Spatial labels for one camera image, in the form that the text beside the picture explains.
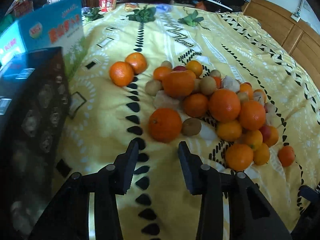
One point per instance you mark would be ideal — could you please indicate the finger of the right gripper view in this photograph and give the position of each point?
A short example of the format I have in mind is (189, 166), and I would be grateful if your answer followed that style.
(308, 193)

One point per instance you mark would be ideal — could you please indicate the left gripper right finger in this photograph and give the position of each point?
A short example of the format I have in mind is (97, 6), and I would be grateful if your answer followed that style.
(251, 216)

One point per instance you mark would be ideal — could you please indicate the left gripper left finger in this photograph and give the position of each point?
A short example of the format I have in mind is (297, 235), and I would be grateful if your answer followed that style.
(89, 200)

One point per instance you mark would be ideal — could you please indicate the large tangerine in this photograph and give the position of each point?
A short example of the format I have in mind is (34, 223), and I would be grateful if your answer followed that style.
(137, 61)

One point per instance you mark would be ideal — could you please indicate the small orange top right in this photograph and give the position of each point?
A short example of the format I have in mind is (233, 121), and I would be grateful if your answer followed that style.
(286, 155)

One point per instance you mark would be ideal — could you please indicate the yellow-orange kumquat front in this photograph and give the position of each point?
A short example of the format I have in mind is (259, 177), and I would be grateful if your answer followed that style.
(238, 157)

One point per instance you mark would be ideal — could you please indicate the yellow orange centre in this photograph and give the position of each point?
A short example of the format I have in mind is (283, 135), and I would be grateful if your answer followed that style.
(229, 131)

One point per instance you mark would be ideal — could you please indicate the brown kiwi fruit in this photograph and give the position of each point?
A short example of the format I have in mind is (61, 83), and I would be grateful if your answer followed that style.
(191, 127)

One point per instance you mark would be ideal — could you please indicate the orange centre top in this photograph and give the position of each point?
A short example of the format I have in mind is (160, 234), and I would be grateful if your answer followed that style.
(252, 115)

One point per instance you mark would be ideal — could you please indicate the yellow patterned bedspread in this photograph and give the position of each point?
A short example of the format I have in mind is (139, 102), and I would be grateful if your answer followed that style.
(217, 81)

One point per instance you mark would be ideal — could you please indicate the orange behind front orange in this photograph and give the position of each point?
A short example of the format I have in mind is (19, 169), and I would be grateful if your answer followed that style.
(224, 105)

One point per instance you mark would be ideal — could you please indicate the front centre orange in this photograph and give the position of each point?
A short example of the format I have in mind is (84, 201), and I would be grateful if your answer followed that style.
(164, 125)

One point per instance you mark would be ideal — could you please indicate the orange left middle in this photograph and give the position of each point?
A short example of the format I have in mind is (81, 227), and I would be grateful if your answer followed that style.
(195, 105)

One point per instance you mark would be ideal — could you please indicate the black patterned box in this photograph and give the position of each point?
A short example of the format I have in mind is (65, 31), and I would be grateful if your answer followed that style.
(35, 101)

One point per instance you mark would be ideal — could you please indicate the large blurred orange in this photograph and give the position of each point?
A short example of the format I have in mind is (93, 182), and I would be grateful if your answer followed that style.
(178, 84)

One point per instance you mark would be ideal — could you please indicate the wooden headboard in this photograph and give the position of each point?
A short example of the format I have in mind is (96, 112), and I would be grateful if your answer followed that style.
(297, 38)

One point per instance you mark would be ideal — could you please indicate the blue white carton box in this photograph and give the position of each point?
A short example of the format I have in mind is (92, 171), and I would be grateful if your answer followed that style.
(55, 25)

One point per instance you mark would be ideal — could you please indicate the green leafy vegetable right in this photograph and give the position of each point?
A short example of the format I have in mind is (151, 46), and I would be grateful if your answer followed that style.
(193, 19)

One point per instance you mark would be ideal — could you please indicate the green leafy vegetable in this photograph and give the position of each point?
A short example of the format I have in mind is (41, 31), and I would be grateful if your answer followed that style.
(145, 15)
(193, 19)

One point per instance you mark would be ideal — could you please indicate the green leafy vegetable centre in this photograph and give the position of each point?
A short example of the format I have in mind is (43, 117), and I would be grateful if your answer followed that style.
(145, 15)

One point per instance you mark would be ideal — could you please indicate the red snack box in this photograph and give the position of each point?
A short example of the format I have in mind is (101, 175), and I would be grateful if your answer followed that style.
(107, 5)

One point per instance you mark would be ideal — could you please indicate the wall power socket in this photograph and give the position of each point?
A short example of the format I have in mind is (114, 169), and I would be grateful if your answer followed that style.
(296, 16)

